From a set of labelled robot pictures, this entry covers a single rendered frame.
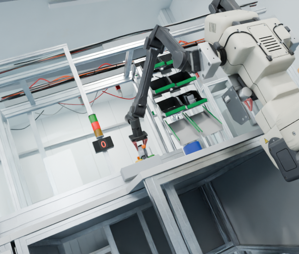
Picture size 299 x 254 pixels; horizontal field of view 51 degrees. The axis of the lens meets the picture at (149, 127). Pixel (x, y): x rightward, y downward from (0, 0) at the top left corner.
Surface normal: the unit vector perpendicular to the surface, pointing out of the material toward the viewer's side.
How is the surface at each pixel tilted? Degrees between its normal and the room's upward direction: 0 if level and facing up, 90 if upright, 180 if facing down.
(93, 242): 90
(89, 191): 90
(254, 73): 90
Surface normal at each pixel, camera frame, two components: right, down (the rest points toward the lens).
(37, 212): 0.15, -0.34
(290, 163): -0.89, 0.28
